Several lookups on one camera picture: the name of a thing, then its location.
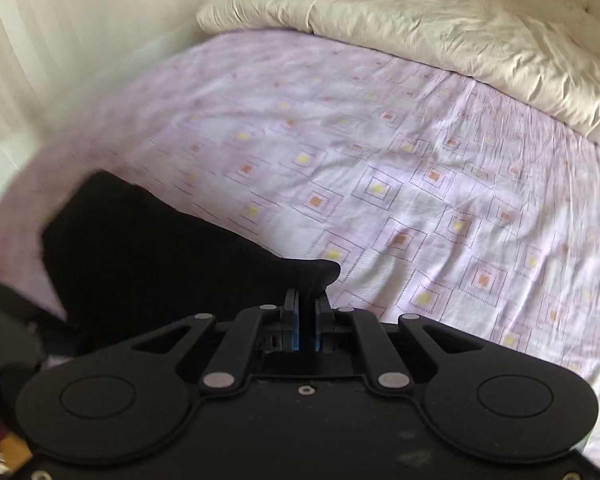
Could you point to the black pants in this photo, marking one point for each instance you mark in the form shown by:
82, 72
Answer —
145, 255

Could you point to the white curtain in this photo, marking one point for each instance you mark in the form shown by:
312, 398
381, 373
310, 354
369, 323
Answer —
55, 35

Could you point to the white duvet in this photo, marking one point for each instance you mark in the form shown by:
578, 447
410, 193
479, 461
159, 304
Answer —
430, 20

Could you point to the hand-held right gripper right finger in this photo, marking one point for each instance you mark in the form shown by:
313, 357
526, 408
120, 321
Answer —
323, 322

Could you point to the pink patterned bed sheet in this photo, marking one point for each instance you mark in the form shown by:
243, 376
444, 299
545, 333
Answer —
360, 170

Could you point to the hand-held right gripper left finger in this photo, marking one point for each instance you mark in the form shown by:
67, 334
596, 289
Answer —
293, 321

